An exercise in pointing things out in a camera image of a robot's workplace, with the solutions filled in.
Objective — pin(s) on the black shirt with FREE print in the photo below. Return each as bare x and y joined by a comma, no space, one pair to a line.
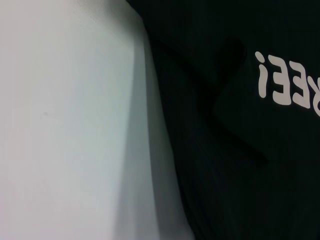
225,187

